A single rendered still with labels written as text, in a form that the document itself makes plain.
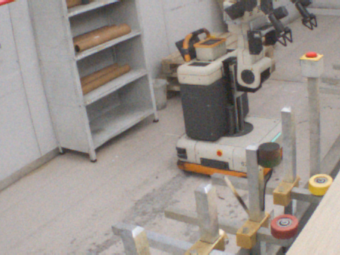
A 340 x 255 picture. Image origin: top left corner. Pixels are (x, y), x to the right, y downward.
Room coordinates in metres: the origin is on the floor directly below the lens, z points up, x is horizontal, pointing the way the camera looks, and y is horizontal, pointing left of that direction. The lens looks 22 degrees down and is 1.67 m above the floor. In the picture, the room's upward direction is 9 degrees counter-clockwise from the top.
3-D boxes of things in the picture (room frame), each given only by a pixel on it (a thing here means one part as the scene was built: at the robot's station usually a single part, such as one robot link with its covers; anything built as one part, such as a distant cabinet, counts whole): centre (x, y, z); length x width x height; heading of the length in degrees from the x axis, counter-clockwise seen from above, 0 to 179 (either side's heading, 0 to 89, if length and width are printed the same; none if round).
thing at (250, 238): (1.13, -0.20, 0.85); 0.14 x 0.06 x 0.05; 141
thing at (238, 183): (1.35, -0.29, 0.84); 0.43 x 0.03 x 0.04; 51
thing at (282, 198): (1.32, -0.36, 0.84); 0.14 x 0.06 x 0.05; 141
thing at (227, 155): (3.16, -0.46, 0.16); 0.67 x 0.64 x 0.25; 51
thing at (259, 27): (2.97, -0.68, 0.99); 0.28 x 0.16 x 0.22; 141
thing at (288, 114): (1.34, -0.37, 0.89); 0.04 x 0.04 x 0.48; 51
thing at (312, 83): (1.54, -0.54, 0.93); 0.05 x 0.05 x 0.45; 51
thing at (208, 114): (3.21, -0.38, 0.59); 0.55 x 0.34 x 0.83; 141
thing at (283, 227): (1.05, -0.27, 0.85); 0.08 x 0.08 x 0.11
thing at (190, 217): (1.17, -0.12, 0.84); 0.43 x 0.03 x 0.04; 51
